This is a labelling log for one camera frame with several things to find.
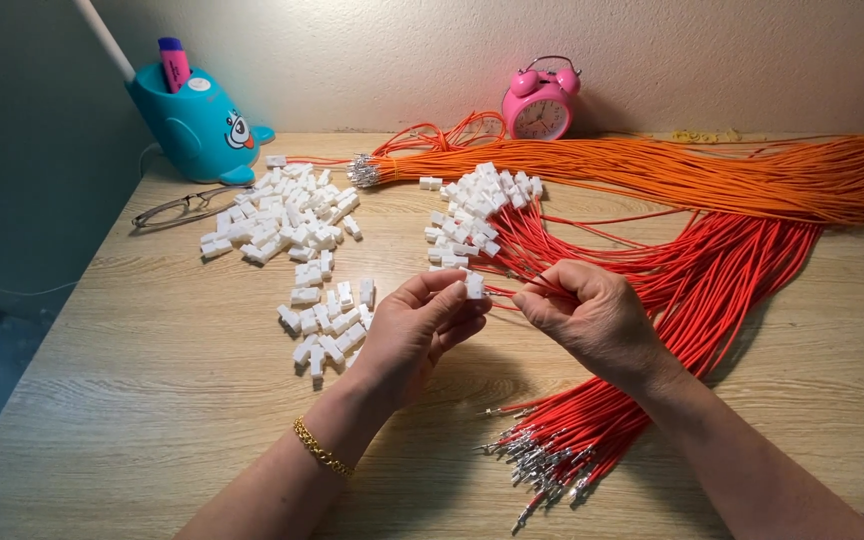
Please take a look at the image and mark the person's right hand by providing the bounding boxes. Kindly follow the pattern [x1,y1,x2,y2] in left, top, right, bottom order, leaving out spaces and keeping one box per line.
[510,258,671,393]

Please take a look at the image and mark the person's left hand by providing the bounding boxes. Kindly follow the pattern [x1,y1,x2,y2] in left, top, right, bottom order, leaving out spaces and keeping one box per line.
[342,267,494,411]

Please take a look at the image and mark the single red wire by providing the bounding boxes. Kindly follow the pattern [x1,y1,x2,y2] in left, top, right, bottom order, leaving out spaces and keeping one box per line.
[486,271,549,297]

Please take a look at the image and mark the heap of loose white connectors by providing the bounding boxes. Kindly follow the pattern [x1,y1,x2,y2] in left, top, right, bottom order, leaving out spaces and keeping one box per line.
[199,163,378,381]

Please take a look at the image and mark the yellow rubber bands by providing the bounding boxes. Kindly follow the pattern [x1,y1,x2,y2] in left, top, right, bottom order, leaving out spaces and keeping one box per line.
[670,128,745,144]

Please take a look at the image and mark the pink twin-bell alarm clock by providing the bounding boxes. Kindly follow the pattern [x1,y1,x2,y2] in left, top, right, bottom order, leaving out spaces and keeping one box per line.
[501,55,584,142]

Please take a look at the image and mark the thin-framed eyeglasses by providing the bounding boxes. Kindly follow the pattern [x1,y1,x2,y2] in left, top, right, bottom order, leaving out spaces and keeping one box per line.
[131,185,253,231]

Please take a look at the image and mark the blue whale desk lamp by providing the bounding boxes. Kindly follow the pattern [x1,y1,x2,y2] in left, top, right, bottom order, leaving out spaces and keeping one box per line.
[74,0,277,186]

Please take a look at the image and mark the pink highlighter pen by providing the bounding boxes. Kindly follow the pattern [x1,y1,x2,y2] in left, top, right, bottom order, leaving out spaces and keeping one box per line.
[158,37,192,94]

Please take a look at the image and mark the bundle of red wires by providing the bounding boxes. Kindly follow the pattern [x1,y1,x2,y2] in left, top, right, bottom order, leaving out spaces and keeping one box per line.
[469,196,827,536]

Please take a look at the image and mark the gold chain bracelet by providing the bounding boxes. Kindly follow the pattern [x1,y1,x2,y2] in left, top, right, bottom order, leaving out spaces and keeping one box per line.
[293,416,357,480]

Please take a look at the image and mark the cluster of wired white connectors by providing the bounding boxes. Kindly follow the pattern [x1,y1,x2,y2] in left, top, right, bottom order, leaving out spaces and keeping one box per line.
[424,161,546,271]

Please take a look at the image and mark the bundle of orange wires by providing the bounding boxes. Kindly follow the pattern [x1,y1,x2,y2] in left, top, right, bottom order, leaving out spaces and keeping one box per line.
[347,111,864,228]

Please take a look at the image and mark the thin white power cable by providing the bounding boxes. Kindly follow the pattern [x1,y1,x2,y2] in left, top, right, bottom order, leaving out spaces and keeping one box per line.
[0,141,165,298]

